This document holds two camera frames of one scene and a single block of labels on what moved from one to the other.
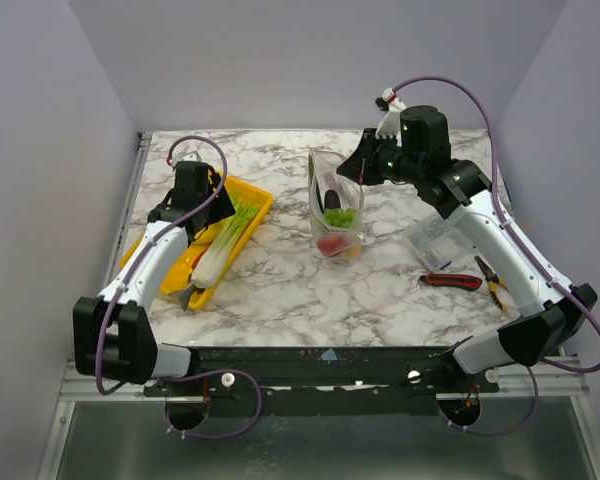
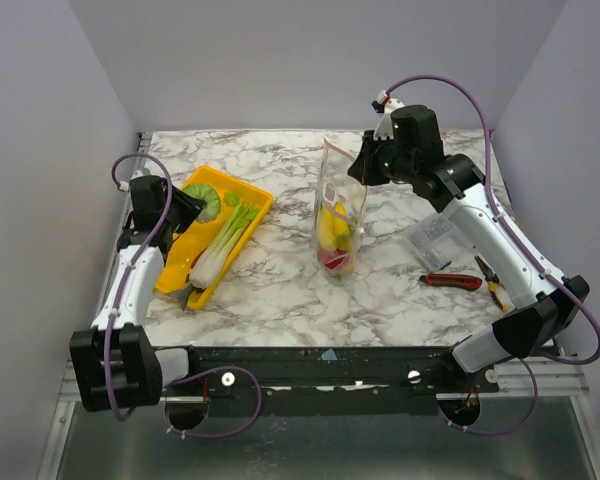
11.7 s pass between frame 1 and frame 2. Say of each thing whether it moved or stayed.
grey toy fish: stayed
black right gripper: stayed
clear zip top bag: moved
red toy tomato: moved
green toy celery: stayed
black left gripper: moved
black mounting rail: stayed
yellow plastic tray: stayed
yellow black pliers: stayed
